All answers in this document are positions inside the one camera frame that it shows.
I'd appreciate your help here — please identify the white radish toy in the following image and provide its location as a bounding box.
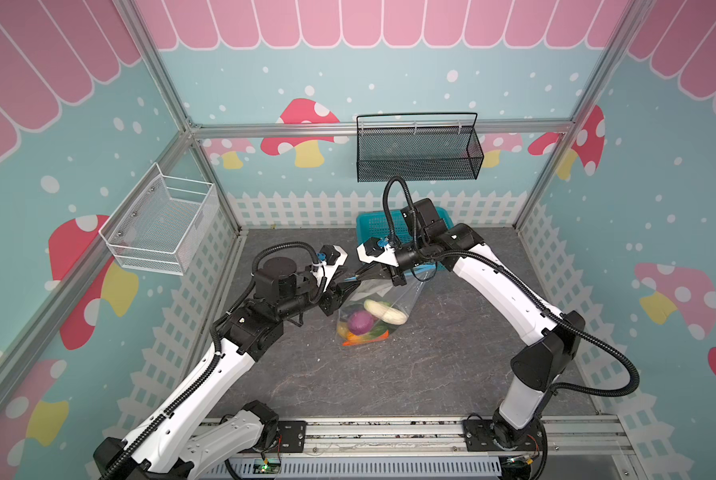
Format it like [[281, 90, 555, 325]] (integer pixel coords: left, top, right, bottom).
[[363, 299, 408, 326]]

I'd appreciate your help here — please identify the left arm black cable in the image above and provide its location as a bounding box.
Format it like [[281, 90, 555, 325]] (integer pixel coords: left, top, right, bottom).
[[96, 241, 326, 480]]

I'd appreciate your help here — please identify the purple onion toy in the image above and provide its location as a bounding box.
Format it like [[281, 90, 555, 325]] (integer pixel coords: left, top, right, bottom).
[[347, 310, 375, 336]]

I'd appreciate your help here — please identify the aluminium front rail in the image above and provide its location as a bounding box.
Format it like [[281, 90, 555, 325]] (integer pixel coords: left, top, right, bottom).
[[138, 413, 635, 460]]

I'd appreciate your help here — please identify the teal plastic basket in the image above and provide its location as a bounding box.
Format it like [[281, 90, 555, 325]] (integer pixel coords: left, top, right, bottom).
[[356, 206, 455, 241]]

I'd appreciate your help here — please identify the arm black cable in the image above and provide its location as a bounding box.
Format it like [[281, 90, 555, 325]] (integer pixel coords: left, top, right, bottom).
[[96, 241, 326, 480], [381, 176, 641, 398]]

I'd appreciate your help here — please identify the clear zip top bag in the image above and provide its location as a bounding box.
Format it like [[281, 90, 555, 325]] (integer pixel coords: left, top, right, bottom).
[[335, 264, 437, 346]]

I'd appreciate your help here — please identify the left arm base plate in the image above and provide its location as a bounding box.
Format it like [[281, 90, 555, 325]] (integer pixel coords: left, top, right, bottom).
[[241, 420, 308, 455]]

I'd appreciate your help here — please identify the orange carrot toy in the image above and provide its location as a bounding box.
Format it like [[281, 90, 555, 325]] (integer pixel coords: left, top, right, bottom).
[[340, 331, 389, 346]]

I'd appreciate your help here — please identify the black mesh wall basket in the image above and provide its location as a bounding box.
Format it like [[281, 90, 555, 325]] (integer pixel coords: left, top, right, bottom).
[[355, 112, 485, 182]]

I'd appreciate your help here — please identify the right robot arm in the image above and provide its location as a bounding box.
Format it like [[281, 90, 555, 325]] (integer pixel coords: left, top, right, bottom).
[[357, 199, 640, 450]]

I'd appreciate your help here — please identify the white wire wall basket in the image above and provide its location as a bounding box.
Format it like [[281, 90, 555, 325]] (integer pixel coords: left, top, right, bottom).
[[99, 164, 220, 276]]

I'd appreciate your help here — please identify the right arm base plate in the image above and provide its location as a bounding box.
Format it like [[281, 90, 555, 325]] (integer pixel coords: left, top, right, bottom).
[[462, 417, 545, 452]]

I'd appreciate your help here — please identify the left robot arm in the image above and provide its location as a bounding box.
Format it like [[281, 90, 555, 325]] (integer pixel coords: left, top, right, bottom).
[[93, 241, 348, 479]]

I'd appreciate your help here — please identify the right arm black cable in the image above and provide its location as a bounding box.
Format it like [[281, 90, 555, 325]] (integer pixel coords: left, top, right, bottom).
[[381, 176, 641, 398]]

